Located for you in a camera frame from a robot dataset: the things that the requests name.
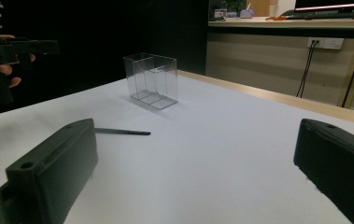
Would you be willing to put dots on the clear acrylic box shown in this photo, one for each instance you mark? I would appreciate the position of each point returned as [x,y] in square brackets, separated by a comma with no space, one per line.
[152,93]

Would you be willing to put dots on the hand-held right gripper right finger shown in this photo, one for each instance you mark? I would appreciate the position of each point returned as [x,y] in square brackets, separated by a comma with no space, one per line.
[336,161]

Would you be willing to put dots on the light wooden office desk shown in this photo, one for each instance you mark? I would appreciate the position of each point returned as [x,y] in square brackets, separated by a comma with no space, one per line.
[290,24]

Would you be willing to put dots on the black pen with copper end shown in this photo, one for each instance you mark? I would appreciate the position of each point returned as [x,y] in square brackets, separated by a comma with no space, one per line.
[124,132]

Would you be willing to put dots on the small orange object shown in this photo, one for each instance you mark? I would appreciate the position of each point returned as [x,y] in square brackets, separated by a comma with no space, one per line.
[276,18]

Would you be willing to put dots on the black computer monitor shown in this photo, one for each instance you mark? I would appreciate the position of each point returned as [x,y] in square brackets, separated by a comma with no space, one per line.
[333,4]

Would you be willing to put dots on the purple container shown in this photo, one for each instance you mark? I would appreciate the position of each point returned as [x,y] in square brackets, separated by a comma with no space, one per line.
[246,13]

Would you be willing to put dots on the black keyboard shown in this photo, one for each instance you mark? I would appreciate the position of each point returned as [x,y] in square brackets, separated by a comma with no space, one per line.
[318,15]

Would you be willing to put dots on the small white box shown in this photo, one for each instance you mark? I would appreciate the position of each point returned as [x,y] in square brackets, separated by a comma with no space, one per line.
[219,14]

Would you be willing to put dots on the white wall outlet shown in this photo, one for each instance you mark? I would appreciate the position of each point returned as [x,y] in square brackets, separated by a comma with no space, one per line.
[328,43]

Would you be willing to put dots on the green potted plant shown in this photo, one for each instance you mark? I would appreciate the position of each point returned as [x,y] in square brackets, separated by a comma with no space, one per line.
[233,4]

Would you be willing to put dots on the black curtain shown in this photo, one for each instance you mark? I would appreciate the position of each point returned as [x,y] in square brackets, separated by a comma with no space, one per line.
[103,31]

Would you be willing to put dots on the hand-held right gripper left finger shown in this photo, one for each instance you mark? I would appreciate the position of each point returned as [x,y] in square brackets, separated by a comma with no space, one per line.
[53,168]

